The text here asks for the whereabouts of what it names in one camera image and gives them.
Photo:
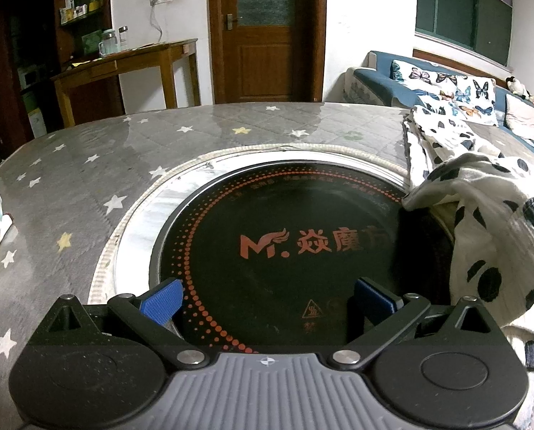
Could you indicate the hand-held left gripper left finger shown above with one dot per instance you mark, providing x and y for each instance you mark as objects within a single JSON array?
[{"x": 161, "y": 299}]

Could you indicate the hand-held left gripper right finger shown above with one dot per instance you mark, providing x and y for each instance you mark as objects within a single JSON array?
[{"x": 374, "y": 298}]

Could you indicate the white polka dot garment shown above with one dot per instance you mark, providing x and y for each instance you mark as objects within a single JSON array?
[{"x": 473, "y": 215}]

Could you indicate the round black induction cooktop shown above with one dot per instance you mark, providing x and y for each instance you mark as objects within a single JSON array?
[{"x": 267, "y": 215}]

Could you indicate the grey star print table cover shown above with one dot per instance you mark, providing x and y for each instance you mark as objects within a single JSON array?
[{"x": 70, "y": 179}]

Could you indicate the blue sofa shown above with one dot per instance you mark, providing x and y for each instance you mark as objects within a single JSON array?
[{"x": 374, "y": 85}]

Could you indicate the butterfly print pillow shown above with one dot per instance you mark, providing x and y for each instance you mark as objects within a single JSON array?
[{"x": 446, "y": 89}]

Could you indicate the beige cushion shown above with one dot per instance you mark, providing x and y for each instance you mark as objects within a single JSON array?
[{"x": 524, "y": 118}]

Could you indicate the wooden side table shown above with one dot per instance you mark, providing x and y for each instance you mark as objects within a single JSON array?
[{"x": 128, "y": 56}]

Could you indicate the plush toy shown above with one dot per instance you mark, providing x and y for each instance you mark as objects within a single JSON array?
[{"x": 515, "y": 85}]

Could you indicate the brown wooden door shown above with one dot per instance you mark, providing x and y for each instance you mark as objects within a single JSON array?
[{"x": 258, "y": 62}]

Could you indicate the dark wooden shelf cabinet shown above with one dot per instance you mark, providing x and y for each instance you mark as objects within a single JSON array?
[{"x": 7, "y": 53}]

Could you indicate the dark window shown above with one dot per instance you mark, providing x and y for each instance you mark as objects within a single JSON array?
[{"x": 455, "y": 13}]

